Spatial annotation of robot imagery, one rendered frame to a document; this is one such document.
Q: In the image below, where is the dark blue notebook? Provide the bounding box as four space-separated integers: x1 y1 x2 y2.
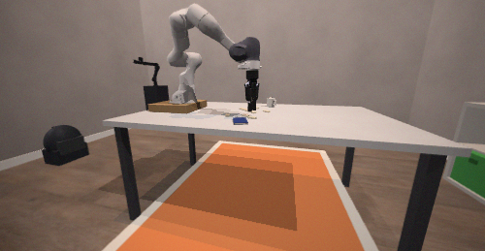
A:
233 117 248 125

